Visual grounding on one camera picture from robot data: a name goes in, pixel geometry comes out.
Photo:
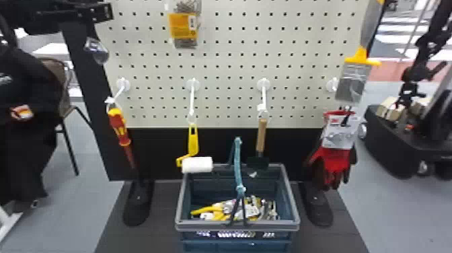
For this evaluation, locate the black chair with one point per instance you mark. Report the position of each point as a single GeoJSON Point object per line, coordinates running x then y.
{"type": "Point", "coordinates": [65, 102]}

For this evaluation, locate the red gloves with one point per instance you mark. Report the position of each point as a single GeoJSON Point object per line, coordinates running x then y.
{"type": "Point", "coordinates": [333, 160]}

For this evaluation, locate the yellow scraper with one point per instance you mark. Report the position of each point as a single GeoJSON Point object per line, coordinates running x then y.
{"type": "Point", "coordinates": [353, 83]}

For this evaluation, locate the silver tool on card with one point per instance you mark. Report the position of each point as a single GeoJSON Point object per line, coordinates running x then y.
{"type": "Point", "coordinates": [259, 209]}

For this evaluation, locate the blue basket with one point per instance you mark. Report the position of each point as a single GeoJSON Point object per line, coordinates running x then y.
{"type": "Point", "coordinates": [236, 223]}

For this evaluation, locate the person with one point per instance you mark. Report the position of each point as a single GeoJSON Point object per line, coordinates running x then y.
{"type": "Point", "coordinates": [24, 141]}

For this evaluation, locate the yellow paint roller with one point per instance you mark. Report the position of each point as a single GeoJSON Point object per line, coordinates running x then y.
{"type": "Point", "coordinates": [197, 164]}

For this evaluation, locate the yellow screw packet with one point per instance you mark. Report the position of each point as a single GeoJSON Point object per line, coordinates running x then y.
{"type": "Point", "coordinates": [183, 25]}

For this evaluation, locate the red yellow screwdriver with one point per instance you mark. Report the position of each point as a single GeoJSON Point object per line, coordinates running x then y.
{"type": "Point", "coordinates": [119, 126]}

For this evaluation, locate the white pegboard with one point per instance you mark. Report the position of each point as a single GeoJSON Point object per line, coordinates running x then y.
{"type": "Point", "coordinates": [229, 63]}

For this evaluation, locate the yellow hand tool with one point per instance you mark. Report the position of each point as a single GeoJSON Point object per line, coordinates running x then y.
{"type": "Point", "coordinates": [212, 210]}

